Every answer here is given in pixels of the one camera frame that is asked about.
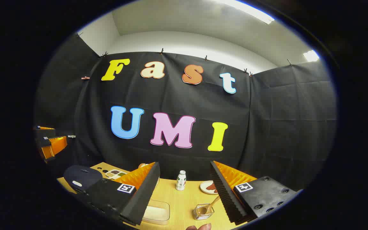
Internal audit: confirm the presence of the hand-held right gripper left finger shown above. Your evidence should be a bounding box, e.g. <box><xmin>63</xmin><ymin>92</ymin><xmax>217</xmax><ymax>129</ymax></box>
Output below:
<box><xmin>75</xmin><ymin>162</ymin><xmax>161</xmax><ymax>226</ymax></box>

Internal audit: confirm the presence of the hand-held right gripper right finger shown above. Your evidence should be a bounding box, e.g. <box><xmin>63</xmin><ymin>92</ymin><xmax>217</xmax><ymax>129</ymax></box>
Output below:
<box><xmin>210</xmin><ymin>161</ymin><xmax>303</xmax><ymax>226</ymax></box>

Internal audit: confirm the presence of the wooden spoon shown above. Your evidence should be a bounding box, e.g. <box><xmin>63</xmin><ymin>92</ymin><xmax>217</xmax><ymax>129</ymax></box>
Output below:
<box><xmin>200</xmin><ymin>195</ymin><xmax>221</xmax><ymax>215</ymax></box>

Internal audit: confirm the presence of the clear plastic rice box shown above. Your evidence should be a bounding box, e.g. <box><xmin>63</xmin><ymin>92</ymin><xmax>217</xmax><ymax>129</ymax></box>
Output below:
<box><xmin>142</xmin><ymin>200</ymin><xmax>171</xmax><ymax>225</ymax></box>

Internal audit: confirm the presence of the dark blue rice cooker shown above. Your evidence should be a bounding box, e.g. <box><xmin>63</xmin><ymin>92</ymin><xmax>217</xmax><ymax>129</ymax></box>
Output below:
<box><xmin>63</xmin><ymin>165</ymin><xmax>103</xmax><ymax>193</ymax></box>

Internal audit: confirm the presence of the white plate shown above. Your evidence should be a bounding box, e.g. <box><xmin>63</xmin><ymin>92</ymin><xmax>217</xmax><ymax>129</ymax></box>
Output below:
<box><xmin>200</xmin><ymin>180</ymin><xmax>219</xmax><ymax>195</ymax></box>

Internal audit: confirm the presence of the white divided grain dish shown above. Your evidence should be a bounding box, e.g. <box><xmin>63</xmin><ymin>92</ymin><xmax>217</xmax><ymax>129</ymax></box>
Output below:
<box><xmin>105</xmin><ymin>169</ymin><xmax>127</xmax><ymax>180</ymax></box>

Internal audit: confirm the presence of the white green drink bottle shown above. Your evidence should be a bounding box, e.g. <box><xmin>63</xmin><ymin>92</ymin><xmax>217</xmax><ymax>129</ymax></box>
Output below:
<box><xmin>176</xmin><ymin>170</ymin><xmax>187</xmax><ymax>191</ymax></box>

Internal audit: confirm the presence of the black backdrop cloth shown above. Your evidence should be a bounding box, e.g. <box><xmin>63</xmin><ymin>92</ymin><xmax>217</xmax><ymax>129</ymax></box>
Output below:
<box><xmin>34</xmin><ymin>32</ymin><xmax>337</xmax><ymax>192</ymax></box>

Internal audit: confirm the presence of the small ceiling light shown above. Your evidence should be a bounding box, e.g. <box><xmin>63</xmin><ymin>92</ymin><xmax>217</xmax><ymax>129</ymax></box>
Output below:
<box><xmin>303</xmin><ymin>50</ymin><xmax>320</xmax><ymax>62</ymax></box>

